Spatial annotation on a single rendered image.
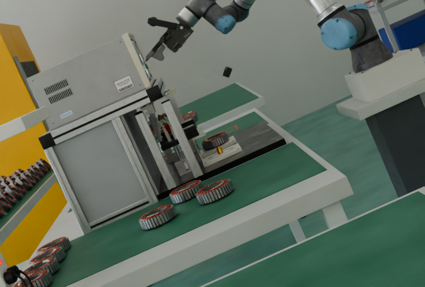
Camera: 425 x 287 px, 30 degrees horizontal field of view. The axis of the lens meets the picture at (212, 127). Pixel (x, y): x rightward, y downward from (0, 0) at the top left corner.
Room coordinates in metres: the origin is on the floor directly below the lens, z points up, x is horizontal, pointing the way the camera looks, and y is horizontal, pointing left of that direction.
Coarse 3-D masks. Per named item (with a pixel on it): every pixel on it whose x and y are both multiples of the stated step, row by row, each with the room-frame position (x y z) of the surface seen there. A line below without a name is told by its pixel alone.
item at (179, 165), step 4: (184, 156) 2.91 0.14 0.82; (176, 160) 2.90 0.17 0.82; (180, 160) 2.86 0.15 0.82; (184, 160) 2.85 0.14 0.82; (176, 164) 2.85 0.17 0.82; (180, 164) 2.85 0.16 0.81; (188, 164) 2.85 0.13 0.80; (176, 168) 2.85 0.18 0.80; (180, 168) 2.85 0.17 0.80; (184, 168) 2.85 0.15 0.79; (188, 168) 2.85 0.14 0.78; (180, 172) 2.85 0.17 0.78; (184, 172) 2.85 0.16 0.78; (188, 172) 2.85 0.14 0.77
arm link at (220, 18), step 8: (208, 8) 3.05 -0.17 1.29; (216, 8) 3.05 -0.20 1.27; (224, 8) 3.07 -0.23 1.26; (232, 8) 3.10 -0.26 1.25; (208, 16) 3.05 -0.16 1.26; (216, 16) 3.03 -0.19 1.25; (224, 16) 3.03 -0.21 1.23; (232, 16) 3.05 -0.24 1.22; (216, 24) 3.04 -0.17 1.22; (224, 24) 3.02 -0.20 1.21; (232, 24) 3.04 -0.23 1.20; (224, 32) 3.04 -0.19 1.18
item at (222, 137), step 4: (224, 132) 3.12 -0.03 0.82; (212, 136) 3.17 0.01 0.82; (216, 136) 3.16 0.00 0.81; (220, 136) 3.09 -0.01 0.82; (224, 136) 3.10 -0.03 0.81; (228, 136) 3.13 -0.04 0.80; (204, 140) 3.14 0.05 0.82; (208, 140) 3.09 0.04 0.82; (212, 140) 3.08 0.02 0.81; (216, 140) 3.09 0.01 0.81; (220, 140) 3.08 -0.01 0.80; (224, 140) 3.09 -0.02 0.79; (204, 144) 3.10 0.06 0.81; (208, 144) 3.09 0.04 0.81; (212, 144) 3.08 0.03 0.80; (216, 144) 3.08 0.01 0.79; (220, 144) 3.08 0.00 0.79; (204, 148) 3.11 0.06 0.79; (208, 148) 3.09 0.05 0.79; (212, 148) 3.09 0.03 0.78
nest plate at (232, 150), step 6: (234, 144) 2.96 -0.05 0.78; (228, 150) 2.87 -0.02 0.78; (234, 150) 2.82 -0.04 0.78; (240, 150) 2.82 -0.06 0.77; (210, 156) 2.93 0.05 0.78; (216, 156) 2.87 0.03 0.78; (222, 156) 2.82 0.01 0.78; (228, 156) 2.82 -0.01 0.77; (204, 162) 2.84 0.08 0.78; (210, 162) 2.82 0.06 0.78
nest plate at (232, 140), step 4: (232, 136) 3.20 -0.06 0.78; (228, 140) 3.12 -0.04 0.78; (232, 140) 3.08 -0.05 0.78; (236, 140) 3.06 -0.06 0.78; (224, 144) 3.07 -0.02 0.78; (228, 144) 3.06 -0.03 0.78; (232, 144) 3.06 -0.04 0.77; (216, 148) 3.06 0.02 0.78; (224, 148) 3.06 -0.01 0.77; (200, 152) 3.13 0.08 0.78; (204, 152) 3.09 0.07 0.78; (208, 152) 3.06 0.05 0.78; (212, 152) 3.06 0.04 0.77; (204, 156) 3.06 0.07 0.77
